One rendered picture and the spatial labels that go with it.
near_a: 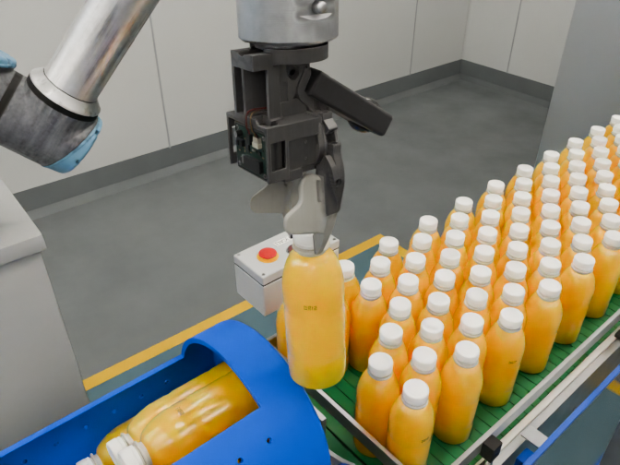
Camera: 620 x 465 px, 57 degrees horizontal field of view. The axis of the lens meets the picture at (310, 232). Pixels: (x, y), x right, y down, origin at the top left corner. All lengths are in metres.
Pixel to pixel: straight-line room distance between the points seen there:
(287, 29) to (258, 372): 0.43
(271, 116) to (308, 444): 0.42
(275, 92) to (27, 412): 1.25
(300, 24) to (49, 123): 0.84
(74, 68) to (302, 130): 0.77
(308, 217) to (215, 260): 2.45
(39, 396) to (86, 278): 1.52
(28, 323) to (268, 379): 0.82
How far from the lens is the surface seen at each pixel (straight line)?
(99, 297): 2.91
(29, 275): 1.39
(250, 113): 0.53
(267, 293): 1.12
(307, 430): 0.75
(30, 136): 1.28
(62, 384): 1.60
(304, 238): 0.60
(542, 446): 1.09
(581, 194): 1.48
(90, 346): 2.67
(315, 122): 0.53
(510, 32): 5.38
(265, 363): 0.75
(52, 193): 3.70
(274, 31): 0.50
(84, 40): 1.22
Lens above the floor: 1.78
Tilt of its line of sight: 34 degrees down
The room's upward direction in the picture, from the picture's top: straight up
